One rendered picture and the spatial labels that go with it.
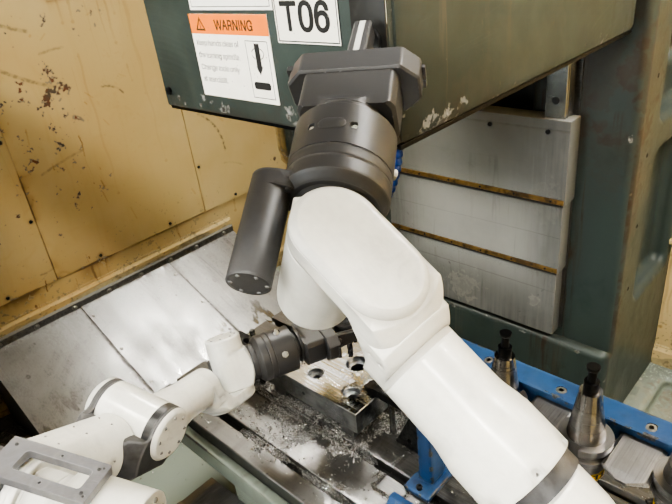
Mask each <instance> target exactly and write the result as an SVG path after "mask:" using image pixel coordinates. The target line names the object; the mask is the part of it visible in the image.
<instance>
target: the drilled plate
mask: <svg viewBox="0 0 672 504"><path fill-rule="evenodd" d="M358 343H359V342H356V343H354V342H353V343H352V346H353V352H354V356H353V357H348V350H347V345H345V346H343V347H341V350H342V358H337V359H334V360H333V361H328V360H327V359H324V360H322V361H319V362H316V363H314V364H311V365H307V363H306V362H305V361H303V363H300V365H301V364H302V367H301V366H300V369H299V370H296V371H293V372H291V373H288V374H285V375H283V376H280V377H277V378H274V379H272V380H269V382H271V383H273V384H274V385H276V386H278V387H280V388H281V389H283V390H285V391H286V392H288V393H290V394H291V395H293V396H295V397H296V398H298V399H300V400H301V401H303V402H305V403H306V404H308V405H310V406H311V407H313V408H315V409H316V410H318V411H320V412H321V413H323V414H325V415H326V416H328V417H330V418H331V419H333V420H335V421H336V422H338V423H340V424H341V425H343V426H345V427H346V428H348V429H350V430H351V431H353V432H355V433H357V434H359V433H360V432H361V431H362V430H363V429H364V428H365V427H366V426H367V425H368V424H370V423H371V422H372V421H373V420H374V419H375V418H376V417H377V416H378V415H379V414H381V413H382V412H383V411H384V410H385V409H386V408H387V407H388V404H387V403H385V402H383V401H382V400H380V399H378V398H376V397H374V396H372V395H370V394H368V392H365V391H366V389H364V391H363V390H362V391H361V389H362V388H361V387H358V386H361V384H363V381H364V379H365V380H367V381H368V380H369V379H373V378H372V377H370V374H369V373H368V372H367V371H366V370H365V371H363V370H364V369H363V366H364V364H365V356H364V353H363V351H362V349H361V347H360V344H358ZM346 360H347V361H346ZM304 362H305V363H306V364H304ZM311 366H312V367H311ZM316 367H317V368H316ZM345 367H346V368H345ZM320 368H321V369H320ZM347 368H348V369H347ZM331 369H332V370H331ZM339 369H341V371H339ZM362 369H363V370H362ZM324 370H325V372H324ZM350 370H352V371H350ZM347 371H348V372H347ZM355 371H357V372H355ZM351 372H353V374H351ZM339 373H340V374H339ZM355 373H356V374H355ZM357 373H358V374H357ZM324 374H326V375H324ZM362 374H363V376H362ZM308 375H309V376H308ZM353 375H354V376H353ZM307 376H308V377H307ZM361 376H362V378H361ZM352 377H353V378H352ZM311 378H312V379H313V378H314V379H313V380H311ZM318 379H319V380H318ZM342 380H343V381H342ZM373 380H374V379H373ZM369 381H370V380H369ZM349 383H351V384H353V385H354V386H352V385H351V386H350V385H349V386H350V388H349V387H347V388H346V389H345V388H344V389H343V390H341V389H342V388H343V387H346V384H347V385H348V384H349ZM356 384H357V385H356ZM359 388H360V389H359ZM340 390H341V391H342V392H340ZM360 391H361V392H364V393H363V394H364V395H363V394H362V393H361V392H360ZM365 393H366V395H365ZM360 394H361V395H360ZM358 395H359V396H358ZM345 397H347V398H346V399H345Z"/></svg>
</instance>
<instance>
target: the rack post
mask: <svg viewBox="0 0 672 504"><path fill-rule="evenodd" d="M416 429H417V445H418V461H419V469H418V470H417V472H416V473H415V474H414V475H413V476H412V477H411V478H410V479H409V480H408V481H407V482H406V483H405V485H404V488H405V489H406V490H407V491H409V492H411V493H412V494H413V495H415V496H417V497H418V498H420V499H421V500H423V501H425V502H426V503H429V502H430V501H431V500H432V499H433V498H434V497H435V495H436V494H437V493H438V492H439V491H440V490H441V489H442V487H443V486H444V485H445V484H446V483H447V482H448V481H449V479H450V478H451V477H452V476H453V475H452V474H451V473H450V471H449V470H448V468H447V466H446V465H445V463H444V462H443V460H442V459H441V457H440V455H439V454H438V452H437V451H436V449H435V448H434V446H433V445H432V444H431V443H430V441H429V440H428V439H427V438H426V437H425V436H424V435H423V434H422V432H421V431H420V430H419V429H418V428H417V427H416Z"/></svg>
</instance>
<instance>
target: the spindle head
mask: <svg viewBox="0 0 672 504"><path fill-rule="evenodd" d="M143 1H144V5H145V9H146V13H147V17H148V21H149V26H150V30H151V34H152V38H153V42H154V46H155V50H156V54H157V58H158V62H159V67H160V71H161V75H162V79H163V83H164V87H165V91H166V95H167V99H168V103H169V105H171V106H172V108H176V109H181V110H187V111H192V112H198V113H203V114H208V115H214V116H219V117H224V118H230V119H235V120H241V121H246V122H251V123H257V124H262V125H268V126H273V127H278V128H284V129H289V130H294V131H295V128H296V124H297V122H298V120H299V116H298V113H297V108H298V106H297V105H295V103H294V101H293V99H292V96H291V93H290V90H289V88H288V81H289V77H288V74H287V67H289V66H294V64H295V62H296V61H297V60H298V59H299V58H300V56H301V55H302V54H305V53H318V52H332V51H346V50H347V49H348V45H349V41H350V37H351V33H352V29H351V19H350V8H349V0H338V8H339V18H340V28H341V37H342V46H334V45H314V44H295V43H279V42H278V35H277V28H276V22H275V15H274V8H273V10H190V6H189V1H188V0H143ZM635 8H636V0H386V14H387V36H388V47H404V48H406V49H407V50H409V51H410V52H412V53H413V54H415V55H416V56H418V57H419V58H421V60H422V64H424V65H425V67H426V77H427V87H426V88H423V91H422V98H421V99H420V100H419V101H418V102H416V103H415V104H414V105H413V106H412V107H410V108H409V109H408V110H404V111H403V112H402V121H401V130H400V135H399V137H398V139H397V150H403V149H405V148H407V147H409V146H411V145H413V144H415V143H417V142H419V141H421V140H423V139H425V138H427V137H428V136H430V135H432V134H434V133H436V132H438V131H440V130H442V129H444V128H446V127H448V126H450V125H452V124H454V123H456V122H458V121H460V120H462V119H464V118H466V117H468V116H470V115H472V114H473V113H475V112H477V111H479V110H481V109H483V108H485V107H487V106H489V105H491V104H493V103H495V102H497V101H499V100H501V99H503V98H505V97H507V96H509V95H511V94H513V93H515V92H517V91H518V90H520V89H522V88H524V87H526V86H528V85H530V84H532V83H534V82H536V81H538V80H540V79H542V78H544V77H546V76H548V75H550V74H552V73H554V72H556V71H558V70H560V69H562V68H563V67H565V66H567V65H569V64H571V63H573V62H575V61H577V60H579V59H581V58H583V57H585V56H587V55H589V54H591V53H593V52H595V51H597V50H599V49H601V48H603V47H605V46H607V45H608V44H610V43H612V42H614V41H616V40H618V39H620V38H622V37H624V36H626V35H628V34H630V33H631V32H632V30H630V29H631V28H632V26H633V24H634V16H635ZM188 14H266V15H267V22H268V28H269V35H270V41H271V48H272V54H273V61H274V67H275V73H276V80H277V86H278V93H279V99H280V106H279V105H273V104H266V103H259V102H253V101H246V100H239V99H233V98H226V97H220V96H213V95H206V94H205V92H204V87H203V82H202V78H201V73H200V68H199V63H198V59H197V54H196V49H195V45H194V40H193V35H192V31H191V26H190V21H189V17H188Z"/></svg>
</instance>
